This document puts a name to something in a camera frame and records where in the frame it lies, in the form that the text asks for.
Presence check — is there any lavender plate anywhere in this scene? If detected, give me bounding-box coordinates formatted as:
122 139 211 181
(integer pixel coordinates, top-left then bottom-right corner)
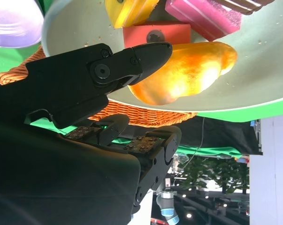
0 0 45 49

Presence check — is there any oblong orange croissant bread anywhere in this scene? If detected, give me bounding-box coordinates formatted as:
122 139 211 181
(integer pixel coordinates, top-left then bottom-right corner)
128 41 238 106

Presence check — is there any pale green bowl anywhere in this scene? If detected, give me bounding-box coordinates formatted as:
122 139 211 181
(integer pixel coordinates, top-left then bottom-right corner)
42 0 283 113

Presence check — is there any yellow cake piece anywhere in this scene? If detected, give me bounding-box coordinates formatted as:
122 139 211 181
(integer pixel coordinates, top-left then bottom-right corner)
105 0 160 29

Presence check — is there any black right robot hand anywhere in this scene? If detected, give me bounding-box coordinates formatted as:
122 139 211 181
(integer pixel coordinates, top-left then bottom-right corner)
0 42 182 225

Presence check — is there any pink striped cake piece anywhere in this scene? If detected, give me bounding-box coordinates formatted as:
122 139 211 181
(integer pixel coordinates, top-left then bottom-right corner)
165 0 242 42

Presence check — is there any red cake piece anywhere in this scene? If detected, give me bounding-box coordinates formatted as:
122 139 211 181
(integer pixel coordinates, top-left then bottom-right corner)
122 21 191 49

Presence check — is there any green leafy plant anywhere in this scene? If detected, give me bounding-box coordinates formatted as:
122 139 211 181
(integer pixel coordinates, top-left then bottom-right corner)
177 154 250 195

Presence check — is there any green tablecloth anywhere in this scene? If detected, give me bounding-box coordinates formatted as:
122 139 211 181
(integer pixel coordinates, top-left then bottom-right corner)
175 144 243 160
0 44 283 145

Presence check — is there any orange wicker basket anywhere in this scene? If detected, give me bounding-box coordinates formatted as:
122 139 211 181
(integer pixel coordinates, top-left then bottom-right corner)
0 44 198 128

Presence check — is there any black backdrop cloth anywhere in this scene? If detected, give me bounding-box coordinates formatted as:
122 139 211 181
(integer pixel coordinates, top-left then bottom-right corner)
117 116 264 155

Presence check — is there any brown chocolate cake piece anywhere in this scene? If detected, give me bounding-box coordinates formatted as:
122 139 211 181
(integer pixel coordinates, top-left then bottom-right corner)
213 0 277 16

